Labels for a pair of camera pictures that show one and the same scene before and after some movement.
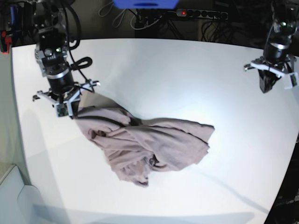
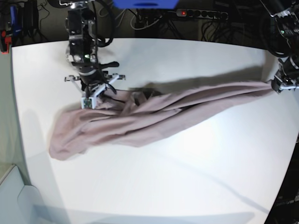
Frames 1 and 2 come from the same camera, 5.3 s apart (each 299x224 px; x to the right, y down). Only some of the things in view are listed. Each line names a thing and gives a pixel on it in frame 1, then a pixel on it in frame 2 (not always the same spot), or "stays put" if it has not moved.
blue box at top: x=146 y=4 stays put
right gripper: x=275 y=70 → x=284 y=80
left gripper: x=66 y=98 → x=89 y=86
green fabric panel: x=19 y=204 stays put
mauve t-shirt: x=136 y=149 → x=124 y=117
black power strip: x=202 y=13 stays put
